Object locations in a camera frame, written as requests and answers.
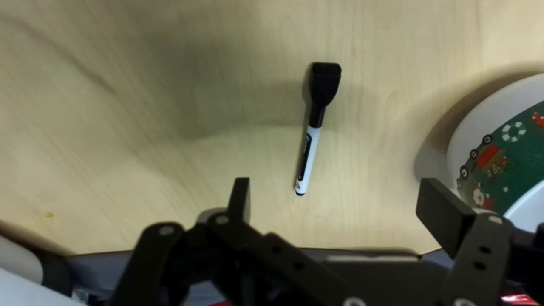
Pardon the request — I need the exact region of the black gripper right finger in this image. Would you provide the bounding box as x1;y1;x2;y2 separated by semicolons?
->
416;178;475;256

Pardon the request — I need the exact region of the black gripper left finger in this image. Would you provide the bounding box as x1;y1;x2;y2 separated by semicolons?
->
227;176;249;220

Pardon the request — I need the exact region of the black and white marker pen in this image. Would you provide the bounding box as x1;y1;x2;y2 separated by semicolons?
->
294;61;341;195

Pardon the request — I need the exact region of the white green christmas mug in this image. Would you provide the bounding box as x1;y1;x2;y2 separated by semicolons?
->
447;73;544;232

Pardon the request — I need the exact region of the grey table cloth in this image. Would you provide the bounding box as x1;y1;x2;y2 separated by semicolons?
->
0;222;544;306

